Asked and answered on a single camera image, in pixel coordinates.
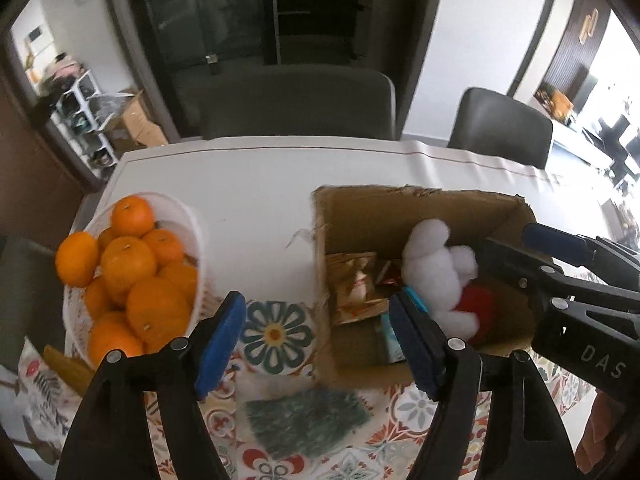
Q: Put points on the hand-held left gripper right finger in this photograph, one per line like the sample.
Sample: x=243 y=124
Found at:
x=416 y=345

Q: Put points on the white bowl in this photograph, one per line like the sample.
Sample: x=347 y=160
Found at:
x=190 y=220

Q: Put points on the cardboard box on floor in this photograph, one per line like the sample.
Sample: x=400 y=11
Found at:
x=140 y=125

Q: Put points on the brown entrance door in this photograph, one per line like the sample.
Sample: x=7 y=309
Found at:
x=25 y=170

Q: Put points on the dark interior door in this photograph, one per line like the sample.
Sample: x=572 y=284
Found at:
x=537 y=25

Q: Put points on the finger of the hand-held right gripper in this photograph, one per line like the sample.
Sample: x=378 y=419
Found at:
x=520 y=270
x=550 y=241

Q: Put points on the leaf print cloth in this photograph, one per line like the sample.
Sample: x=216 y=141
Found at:
x=42 y=400

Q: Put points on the yellow knitted item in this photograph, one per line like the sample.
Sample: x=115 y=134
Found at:
x=65 y=367

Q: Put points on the white shoe rack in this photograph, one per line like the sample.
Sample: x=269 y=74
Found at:
x=80 y=110

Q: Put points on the green knitted cloth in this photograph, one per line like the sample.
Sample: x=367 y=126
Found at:
x=305 y=417

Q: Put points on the gold foil packet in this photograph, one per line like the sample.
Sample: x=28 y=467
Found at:
x=350 y=270

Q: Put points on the red foil packet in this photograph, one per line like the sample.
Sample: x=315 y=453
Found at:
x=392 y=276

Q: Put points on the white media cabinet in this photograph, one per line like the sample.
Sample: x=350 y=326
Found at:
x=575 y=140

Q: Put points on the grey dining chair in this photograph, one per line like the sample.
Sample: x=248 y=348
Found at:
x=500 y=125
x=290 y=105
x=25 y=300

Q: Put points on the person's right forearm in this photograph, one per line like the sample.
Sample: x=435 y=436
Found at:
x=600 y=435

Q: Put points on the white plush toy red heart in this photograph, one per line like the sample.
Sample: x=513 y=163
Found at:
x=430 y=270

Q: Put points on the dark glass door cabinet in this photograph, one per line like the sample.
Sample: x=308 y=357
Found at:
x=200 y=20

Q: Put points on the gold wall ornament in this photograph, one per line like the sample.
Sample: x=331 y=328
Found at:
x=589 y=25

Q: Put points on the white intercom panel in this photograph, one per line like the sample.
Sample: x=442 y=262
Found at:
x=38 y=39

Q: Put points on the pile of oranges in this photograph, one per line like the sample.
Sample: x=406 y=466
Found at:
x=127 y=260

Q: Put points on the patterned tablecloth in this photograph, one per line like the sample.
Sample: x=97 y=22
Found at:
x=275 y=335

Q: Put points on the pink dark cloth pile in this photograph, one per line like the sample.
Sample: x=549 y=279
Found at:
x=62 y=72

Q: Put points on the orange gift box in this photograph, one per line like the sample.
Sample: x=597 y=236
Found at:
x=555 y=104

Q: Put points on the brown cardboard box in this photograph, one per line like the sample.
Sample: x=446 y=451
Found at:
x=360 y=210

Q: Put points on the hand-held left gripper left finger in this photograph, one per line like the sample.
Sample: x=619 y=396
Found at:
x=220 y=345

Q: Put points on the flat screen television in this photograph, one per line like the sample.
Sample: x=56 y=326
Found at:
x=584 y=92

